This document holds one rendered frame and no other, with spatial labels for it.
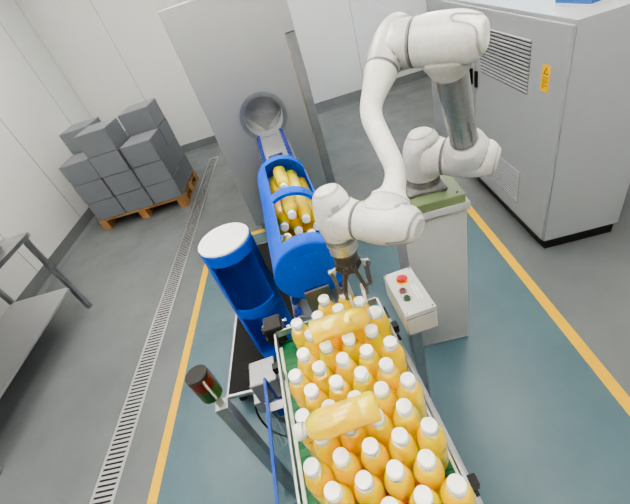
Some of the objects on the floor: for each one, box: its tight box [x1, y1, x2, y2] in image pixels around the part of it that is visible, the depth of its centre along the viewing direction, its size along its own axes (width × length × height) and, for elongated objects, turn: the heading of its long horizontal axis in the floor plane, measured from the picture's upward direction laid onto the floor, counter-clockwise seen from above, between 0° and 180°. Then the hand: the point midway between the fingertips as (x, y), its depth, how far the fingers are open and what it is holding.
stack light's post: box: [215, 397, 272, 474], centre depth 139 cm, size 4×4×110 cm
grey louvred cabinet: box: [426, 0, 630, 249], centre depth 297 cm, size 54×215×145 cm, turn 23°
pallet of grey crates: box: [59, 98, 199, 230], centre depth 474 cm, size 120×80×119 cm
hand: (357, 296), depth 119 cm, fingers open, 4 cm apart
